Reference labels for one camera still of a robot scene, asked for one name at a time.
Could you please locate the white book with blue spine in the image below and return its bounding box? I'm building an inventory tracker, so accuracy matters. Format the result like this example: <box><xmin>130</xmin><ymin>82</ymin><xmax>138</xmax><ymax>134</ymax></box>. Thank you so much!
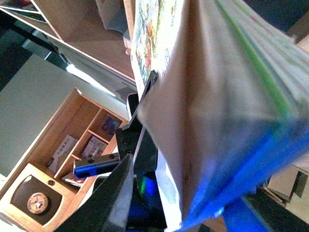
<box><xmin>131</xmin><ymin>0</ymin><xmax>309</xmax><ymax>232</ymax></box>

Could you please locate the white box in cubby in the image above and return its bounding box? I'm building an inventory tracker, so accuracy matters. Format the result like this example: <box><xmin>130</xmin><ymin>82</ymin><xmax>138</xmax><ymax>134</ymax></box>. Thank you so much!
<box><xmin>48</xmin><ymin>135</ymin><xmax>78</xmax><ymax>173</ymax></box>

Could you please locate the blue metal clamp block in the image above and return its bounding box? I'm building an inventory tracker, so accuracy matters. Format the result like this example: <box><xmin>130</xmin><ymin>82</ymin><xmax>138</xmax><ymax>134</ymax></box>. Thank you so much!
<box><xmin>73</xmin><ymin>153</ymin><xmax>120</xmax><ymax>179</ymax></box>

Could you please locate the colourful book in cubby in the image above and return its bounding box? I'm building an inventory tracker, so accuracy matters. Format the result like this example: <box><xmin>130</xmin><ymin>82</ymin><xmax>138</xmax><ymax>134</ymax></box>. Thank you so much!
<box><xmin>101</xmin><ymin>116</ymin><xmax>121</xmax><ymax>136</ymax></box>

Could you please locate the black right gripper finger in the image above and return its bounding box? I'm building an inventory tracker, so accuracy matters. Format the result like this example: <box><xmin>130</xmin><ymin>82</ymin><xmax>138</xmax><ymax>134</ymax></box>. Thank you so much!
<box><xmin>56</xmin><ymin>154</ymin><xmax>133</xmax><ymax>232</ymax></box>

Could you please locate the wooden desktop organizer shelf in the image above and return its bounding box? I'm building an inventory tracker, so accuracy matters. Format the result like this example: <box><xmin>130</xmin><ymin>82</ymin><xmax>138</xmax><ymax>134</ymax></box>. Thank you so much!
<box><xmin>0</xmin><ymin>89</ymin><xmax>126</xmax><ymax>232</ymax></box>

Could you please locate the pink book in cubby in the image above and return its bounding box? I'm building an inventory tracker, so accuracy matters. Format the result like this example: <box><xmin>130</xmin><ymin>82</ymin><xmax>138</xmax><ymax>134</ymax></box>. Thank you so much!
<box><xmin>81</xmin><ymin>136</ymin><xmax>108</xmax><ymax>159</ymax></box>

